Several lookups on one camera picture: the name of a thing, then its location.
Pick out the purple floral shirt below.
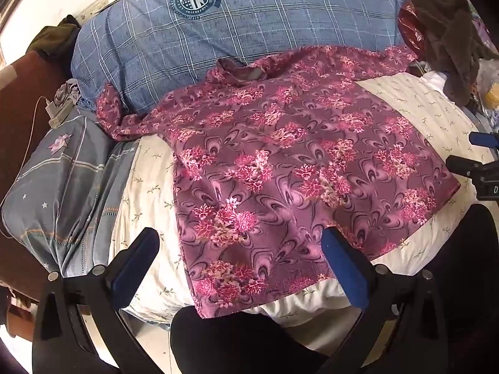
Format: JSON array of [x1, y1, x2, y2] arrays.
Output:
[[95, 45, 463, 320]]

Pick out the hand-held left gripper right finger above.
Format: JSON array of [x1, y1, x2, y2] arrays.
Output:
[[320, 227, 453, 374]]

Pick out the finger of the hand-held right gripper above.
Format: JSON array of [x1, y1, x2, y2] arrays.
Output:
[[445, 155, 483, 180], [469, 131, 499, 147]]

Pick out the grey star-pattern blanket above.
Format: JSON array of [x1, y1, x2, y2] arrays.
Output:
[[0, 115, 141, 281]]

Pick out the clear plastic bag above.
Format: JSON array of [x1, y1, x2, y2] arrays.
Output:
[[473, 58, 499, 126]]

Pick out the small grey cloth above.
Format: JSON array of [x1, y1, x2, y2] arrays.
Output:
[[54, 79, 81, 110]]

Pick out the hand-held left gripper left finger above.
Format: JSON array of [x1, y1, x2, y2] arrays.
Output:
[[31, 227, 160, 374]]

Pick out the brown fuzzy garment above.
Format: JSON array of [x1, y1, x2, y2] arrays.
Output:
[[403, 0, 499, 106]]

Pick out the olive green cloth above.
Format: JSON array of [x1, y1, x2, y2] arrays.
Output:
[[27, 15, 82, 61]]

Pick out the person's black pants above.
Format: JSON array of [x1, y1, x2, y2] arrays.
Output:
[[170, 203, 499, 374]]

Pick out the white charger cable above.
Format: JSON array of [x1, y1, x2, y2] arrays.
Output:
[[21, 95, 55, 172]]

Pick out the white floral bed sheet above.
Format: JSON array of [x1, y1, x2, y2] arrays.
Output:
[[109, 72, 488, 328]]

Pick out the red patterned cloth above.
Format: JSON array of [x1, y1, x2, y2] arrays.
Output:
[[398, 0, 426, 52]]

